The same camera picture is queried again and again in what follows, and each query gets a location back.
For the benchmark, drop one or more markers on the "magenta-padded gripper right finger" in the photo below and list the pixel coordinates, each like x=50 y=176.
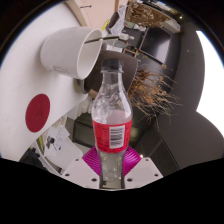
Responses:
x=133 y=163

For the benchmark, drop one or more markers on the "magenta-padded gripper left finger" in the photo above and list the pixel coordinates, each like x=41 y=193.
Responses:
x=91 y=163

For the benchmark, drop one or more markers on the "clear plastic bottle red label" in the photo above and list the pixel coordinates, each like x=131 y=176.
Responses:
x=111 y=133

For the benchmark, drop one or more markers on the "white plastic chair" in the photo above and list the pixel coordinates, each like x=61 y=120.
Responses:
x=68 y=151

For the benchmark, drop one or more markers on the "flat round red coaster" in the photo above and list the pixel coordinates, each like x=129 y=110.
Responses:
x=37 y=113

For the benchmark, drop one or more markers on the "grey plant saucer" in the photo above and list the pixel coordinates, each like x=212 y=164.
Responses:
x=81 y=86

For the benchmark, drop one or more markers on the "dark pot with dried plant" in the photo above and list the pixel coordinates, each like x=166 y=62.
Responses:
x=128 y=66

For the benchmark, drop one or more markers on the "white cup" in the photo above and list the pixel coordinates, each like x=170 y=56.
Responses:
x=63 y=50

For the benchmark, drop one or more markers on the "thin dark stir stick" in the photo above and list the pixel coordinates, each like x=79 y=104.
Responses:
x=100 y=39

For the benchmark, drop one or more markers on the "small yellow flat item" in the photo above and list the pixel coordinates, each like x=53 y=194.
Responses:
x=105 y=25

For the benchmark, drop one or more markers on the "plastic-wrapped newspaper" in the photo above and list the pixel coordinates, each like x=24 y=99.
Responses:
x=118 y=16

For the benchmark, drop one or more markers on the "carved wooden sculpture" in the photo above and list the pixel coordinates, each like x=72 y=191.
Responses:
x=146 y=15

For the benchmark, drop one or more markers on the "black wall screen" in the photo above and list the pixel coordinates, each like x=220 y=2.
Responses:
x=160 y=45

